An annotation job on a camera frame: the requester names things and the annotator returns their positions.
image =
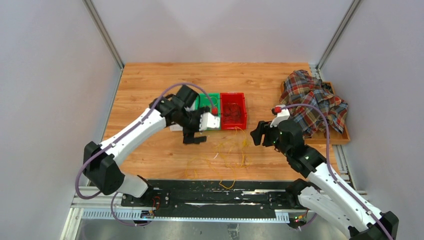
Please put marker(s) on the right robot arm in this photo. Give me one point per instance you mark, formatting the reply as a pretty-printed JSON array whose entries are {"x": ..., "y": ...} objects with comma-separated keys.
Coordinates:
[{"x": 325, "y": 192}]

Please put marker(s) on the wooden tray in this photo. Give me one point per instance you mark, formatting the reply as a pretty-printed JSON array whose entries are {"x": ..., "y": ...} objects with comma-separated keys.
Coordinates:
[{"x": 335, "y": 137}]

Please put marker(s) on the plaid cloth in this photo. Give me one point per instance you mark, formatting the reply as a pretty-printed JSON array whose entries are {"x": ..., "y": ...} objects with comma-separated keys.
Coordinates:
[{"x": 302, "y": 88}]

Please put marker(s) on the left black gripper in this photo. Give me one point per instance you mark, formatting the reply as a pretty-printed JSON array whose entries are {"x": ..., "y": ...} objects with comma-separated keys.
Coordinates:
[{"x": 189, "y": 137}]

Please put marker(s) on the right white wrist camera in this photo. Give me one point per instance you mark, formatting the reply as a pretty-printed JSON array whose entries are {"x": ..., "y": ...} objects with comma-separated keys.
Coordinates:
[{"x": 280, "y": 114}]

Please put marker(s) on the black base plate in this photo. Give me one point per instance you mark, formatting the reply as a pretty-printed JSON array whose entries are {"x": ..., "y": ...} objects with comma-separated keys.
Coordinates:
[{"x": 206, "y": 200}]

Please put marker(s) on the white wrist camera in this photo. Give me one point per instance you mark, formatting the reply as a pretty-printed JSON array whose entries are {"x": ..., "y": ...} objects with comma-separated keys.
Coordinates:
[
  {"x": 210, "y": 120},
  {"x": 280, "y": 114}
]

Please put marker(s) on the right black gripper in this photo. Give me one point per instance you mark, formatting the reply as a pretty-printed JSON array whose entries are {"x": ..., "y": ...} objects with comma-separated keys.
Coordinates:
[{"x": 258, "y": 133}]

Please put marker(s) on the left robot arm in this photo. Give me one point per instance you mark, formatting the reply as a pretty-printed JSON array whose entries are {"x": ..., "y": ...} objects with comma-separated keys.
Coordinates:
[{"x": 101, "y": 173}]

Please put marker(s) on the green plastic bin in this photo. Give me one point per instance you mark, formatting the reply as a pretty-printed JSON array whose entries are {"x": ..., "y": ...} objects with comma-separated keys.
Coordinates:
[{"x": 210, "y": 101}]

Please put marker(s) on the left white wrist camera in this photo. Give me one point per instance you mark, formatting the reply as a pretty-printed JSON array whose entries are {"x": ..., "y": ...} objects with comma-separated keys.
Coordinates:
[{"x": 210, "y": 120}]

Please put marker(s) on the aluminium frame rail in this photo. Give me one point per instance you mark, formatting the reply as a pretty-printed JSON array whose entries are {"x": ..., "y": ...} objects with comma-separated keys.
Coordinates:
[{"x": 101, "y": 207}]

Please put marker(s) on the white plastic bin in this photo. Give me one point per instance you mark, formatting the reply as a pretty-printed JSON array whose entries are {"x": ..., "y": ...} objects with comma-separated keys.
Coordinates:
[{"x": 176, "y": 128}]

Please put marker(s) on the red plastic bin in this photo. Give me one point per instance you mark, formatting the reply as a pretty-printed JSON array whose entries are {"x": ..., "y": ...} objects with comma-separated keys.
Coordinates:
[{"x": 233, "y": 112}]

